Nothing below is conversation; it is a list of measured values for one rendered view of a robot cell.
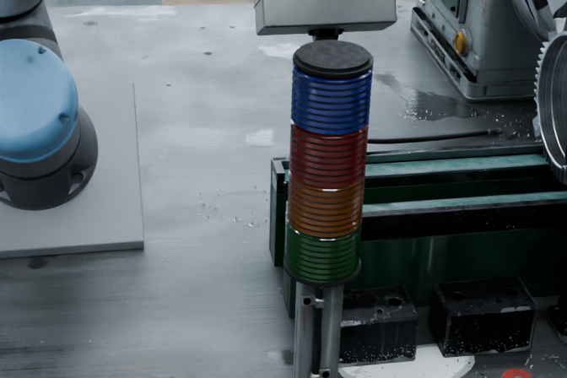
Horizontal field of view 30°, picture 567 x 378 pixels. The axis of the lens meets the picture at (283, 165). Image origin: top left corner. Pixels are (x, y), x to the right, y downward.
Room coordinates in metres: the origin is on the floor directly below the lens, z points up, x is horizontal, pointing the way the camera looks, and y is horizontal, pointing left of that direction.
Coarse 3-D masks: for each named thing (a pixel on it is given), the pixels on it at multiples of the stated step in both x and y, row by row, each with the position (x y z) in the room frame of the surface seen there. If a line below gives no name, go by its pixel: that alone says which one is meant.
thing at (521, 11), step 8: (512, 0) 1.46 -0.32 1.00; (520, 0) 1.43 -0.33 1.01; (520, 8) 1.43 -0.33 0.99; (560, 8) 1.30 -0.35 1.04; (520, 16) 1.45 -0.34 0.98; (528, 16) 1.40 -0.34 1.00; (560, 16) 1.30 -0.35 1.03; (528, 24) 1.42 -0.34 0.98; (536, 24) 1.37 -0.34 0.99; (536, 32) 1.39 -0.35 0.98; (544, 32) 1.34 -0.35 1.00; (544, 40) 1.36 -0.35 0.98
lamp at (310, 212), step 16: (288, 192) 0.72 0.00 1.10; (304, 192) 0.70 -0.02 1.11; (320, 192) 0.69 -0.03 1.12; (336, 192) 0.69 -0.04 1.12; (352, 192) 0.70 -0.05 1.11; (288, 208) 0.72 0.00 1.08; (304, 208) 0.70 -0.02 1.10; (320, 208) 0.69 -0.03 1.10; (336, 208) 0.69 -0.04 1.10; (352, 208) 0.70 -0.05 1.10; (304, 224) 0.70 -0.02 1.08; (320, 224) 0.69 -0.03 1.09; (336, 224) 0.69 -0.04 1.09; (352, 224) 0.70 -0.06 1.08
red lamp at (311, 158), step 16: (368, 128) 0.72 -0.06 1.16; (304, 144) 0.70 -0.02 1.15; (320, 144) 0.69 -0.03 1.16; (336, 144) 0.69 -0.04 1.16; (352, 144) 0.70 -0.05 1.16; (304, 160) 0.70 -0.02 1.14; (320, 160) 0.69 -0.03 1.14; (336, 160) 0.69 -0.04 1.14; (352, 160) 0.70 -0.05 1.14; (304, 176) 0.70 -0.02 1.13; (320, 176) 0.69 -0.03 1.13; (336, 176) 0.69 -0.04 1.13; (352, 176) 0.70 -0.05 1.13
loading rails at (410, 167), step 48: (528, 144) 1.14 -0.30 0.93; (384, 192) 1.07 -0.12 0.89; (432, 192) 1.09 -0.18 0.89; (480, 192) 1.10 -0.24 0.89; (528, 192) 1.11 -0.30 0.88; (384, 240) 0.97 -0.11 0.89; (432, 240) 0.98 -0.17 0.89; (480, 240) 0.99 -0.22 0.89; (528, 240) 1.00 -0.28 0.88; (288, 288) 0.96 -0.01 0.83; (432, 288) 0.98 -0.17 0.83; (528, 288) 1.00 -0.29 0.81
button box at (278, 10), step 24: (264, 0) 1.24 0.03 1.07; (288, 0) 1.24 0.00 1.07; (312, 0) 1.25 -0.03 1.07; (336, 0) 1.25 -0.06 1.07; (360, 0) 1.26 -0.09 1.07; (384, 0) 1.26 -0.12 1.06; (264, 24) 1.22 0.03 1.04; (288, 24) 1.23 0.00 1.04; (312, 24) 1.23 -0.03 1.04; (336, 24) 1.24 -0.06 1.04; (360, 24) 1.25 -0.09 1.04; (384, 24) 1.26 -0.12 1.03
